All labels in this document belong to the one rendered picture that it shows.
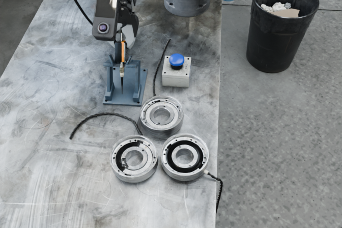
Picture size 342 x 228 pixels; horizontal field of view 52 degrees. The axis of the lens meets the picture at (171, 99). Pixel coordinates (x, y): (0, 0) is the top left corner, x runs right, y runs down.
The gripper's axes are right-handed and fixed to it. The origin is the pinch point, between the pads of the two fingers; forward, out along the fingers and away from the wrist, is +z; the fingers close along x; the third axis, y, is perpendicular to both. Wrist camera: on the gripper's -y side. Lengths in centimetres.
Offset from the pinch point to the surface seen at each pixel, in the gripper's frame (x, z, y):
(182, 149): -16.4, 8.1, -22.4
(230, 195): -38, 92, -2
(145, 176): -9.1, 7.0, -29.8
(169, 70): -11.5, 7.6, -0.3
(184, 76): -15.7, 7.6, -2.1
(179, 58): -14.2, 4.8, 1.4
